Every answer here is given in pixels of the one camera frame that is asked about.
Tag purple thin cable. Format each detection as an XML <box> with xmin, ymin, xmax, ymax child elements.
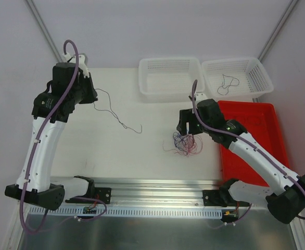
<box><xmin>217</xmin><ymin>73</ymin><xmax>240</xmax><ymax>95</ymax></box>
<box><xmin>172</xmin><ymin>131</ymin><xmax>197</xmax><ymax>154</ymax></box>
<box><xmin>92</xmin><ymin>89</ymin><xmax>143</xmax><ymax>135</ymax></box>

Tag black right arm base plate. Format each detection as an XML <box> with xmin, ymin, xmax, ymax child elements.
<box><xmin>202</xmin><ymin>190</ymin><xmax>250</xmax><ymax>207</ymax></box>

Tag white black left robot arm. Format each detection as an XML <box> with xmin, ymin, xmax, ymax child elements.
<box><xmin>5</xmin><ymin>60</ymin><xmax>98</xmax><ymax>210</ymax></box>

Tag white perforated basket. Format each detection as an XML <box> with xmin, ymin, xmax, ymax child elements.
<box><xmin>201</xmin><ymin>57</ymin><xmax>274</xmax><ymax>100</ymax></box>
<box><xmin>138</xmin><ymin>57</ymin><xmax>206</xmax><ymax>103</ymax></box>

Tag white perforated basket left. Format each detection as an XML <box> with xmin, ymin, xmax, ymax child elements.
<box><xmin>138</xmin><ymin>57</ymin><xmax>206</xmax><ymax>103</ymax></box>

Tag white slotted cable duct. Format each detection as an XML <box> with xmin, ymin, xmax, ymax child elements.
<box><xmin>27</xmin><ymin>205</ymin><xmax>224</xmax><ymax>219</ymax></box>

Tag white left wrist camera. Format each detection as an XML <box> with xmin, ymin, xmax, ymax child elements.
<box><xmin>62</xmin><ymin>53</ymin><xmax>89</xmax><ymax>77</ymax></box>

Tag aluminium frame post left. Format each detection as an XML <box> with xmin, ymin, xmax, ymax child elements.
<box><xmin>24</xmin><ymin>0</ymin><xmax>63</xmax><ymax>63</ymax></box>

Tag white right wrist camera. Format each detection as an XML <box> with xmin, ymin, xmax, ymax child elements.
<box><xmin>194</xmin><ymin>92</ymin><xmax>207</xmax><ymax>102</ymax></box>

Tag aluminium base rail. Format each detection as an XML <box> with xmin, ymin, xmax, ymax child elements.
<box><xmin>18</xmin><ymin>178</ymin><xmax>296</xmax><ymax>206</ymax></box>

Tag pink thin cable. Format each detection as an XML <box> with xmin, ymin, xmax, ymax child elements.
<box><xmin>162</xmin><ymin>135</ymin><xmax>203</xmax><ymax>157</ymax></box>

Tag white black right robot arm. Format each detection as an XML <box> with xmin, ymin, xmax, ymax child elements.
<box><xmin>176</xmin><ymin>99</ymin><xmax>305</xmax><ymax>224</ymax></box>

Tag brown thin cable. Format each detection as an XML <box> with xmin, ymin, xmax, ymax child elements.
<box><xmin>243</xmin><ymin>116</ymin><xmax>264</xmax><ymax>127</ymax></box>

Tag red plastic tray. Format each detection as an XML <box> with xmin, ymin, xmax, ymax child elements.
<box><xmin>218</xmin><ymin>101</ymin><xmax>290</xmax><ymax>186</ymax></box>

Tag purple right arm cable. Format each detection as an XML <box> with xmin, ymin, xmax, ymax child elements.
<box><xmin>192</xmin><ymin>79</ymin><xmax>305</xmax><ymax>220</ymax></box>

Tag white perforated basket right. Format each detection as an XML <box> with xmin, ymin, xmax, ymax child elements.
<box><xmin>201</xmin><ymin>57</ymin><xmax>274</xmax><ymax>100</ymax></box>

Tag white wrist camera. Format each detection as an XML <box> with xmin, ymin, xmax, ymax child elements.
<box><xmin>194</xmin><ymin>92</ymin><xmax>207</xmax><ymax>102</ymax></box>
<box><xmin>62</xmin><ymin>53</ymin><xmax>89</xmax><ymax>77</ymax></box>

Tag aluminium frame post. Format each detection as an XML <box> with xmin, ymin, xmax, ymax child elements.
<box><xmin>257</xmin><ymin>0</ymin><xmax>300</xmax><ymax>62</ymax></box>
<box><xmin>24</xmin><ymin>0</ymin><xmax>63</xmax><ymax>63</ymax></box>

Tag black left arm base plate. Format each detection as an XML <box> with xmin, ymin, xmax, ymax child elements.
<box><xmin>65</xmin><ymin>187</ymin><xmax>112</xmax><ymax>204</ymax></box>

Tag aluminium frame post right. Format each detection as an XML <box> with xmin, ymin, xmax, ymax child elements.
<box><xmin>257</xmin><ymin>0</ymin><xmax>300</xmax><ymax>62</ymax></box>

